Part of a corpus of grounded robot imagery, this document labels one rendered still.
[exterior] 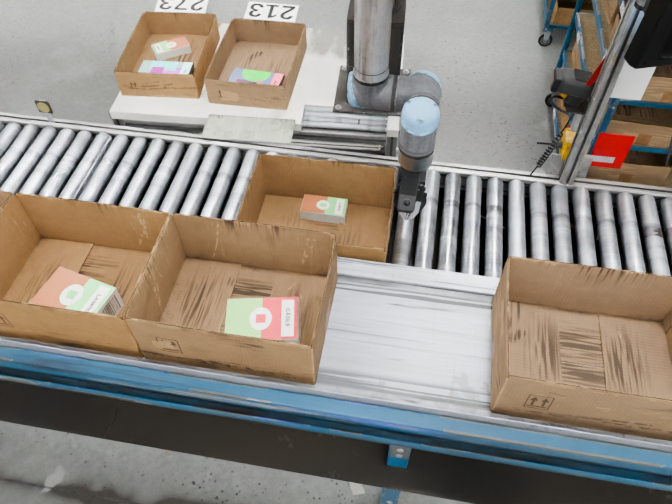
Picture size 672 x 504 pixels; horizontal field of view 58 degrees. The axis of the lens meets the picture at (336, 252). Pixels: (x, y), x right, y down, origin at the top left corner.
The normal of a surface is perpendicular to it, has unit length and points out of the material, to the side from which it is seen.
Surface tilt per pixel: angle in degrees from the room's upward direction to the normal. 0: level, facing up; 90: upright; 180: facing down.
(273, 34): 89
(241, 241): 89
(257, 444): 0
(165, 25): 89
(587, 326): 0
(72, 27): 0
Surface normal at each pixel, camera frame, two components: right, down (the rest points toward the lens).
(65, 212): -0.16, 0.78
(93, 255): -0.01, -0.62
